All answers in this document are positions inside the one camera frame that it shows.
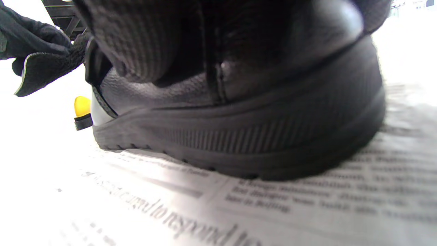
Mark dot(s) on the printed newspaper sheet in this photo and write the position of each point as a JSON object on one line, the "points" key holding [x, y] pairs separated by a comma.
{"points": [[239, 212]]}

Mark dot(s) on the white polishing cloth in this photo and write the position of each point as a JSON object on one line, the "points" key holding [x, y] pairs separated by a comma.
{"points": [[44, 71]]}

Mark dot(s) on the person's left hand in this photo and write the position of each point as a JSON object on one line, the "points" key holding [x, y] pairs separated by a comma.
{"points": [[30, 37]]}

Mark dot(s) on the black leather shoe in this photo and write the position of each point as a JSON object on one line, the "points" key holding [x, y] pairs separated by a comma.
{"points": [[273, 130]]}

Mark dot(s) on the person's right hand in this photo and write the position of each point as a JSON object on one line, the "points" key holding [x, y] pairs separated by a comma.
{"points": [[143, 37]]}

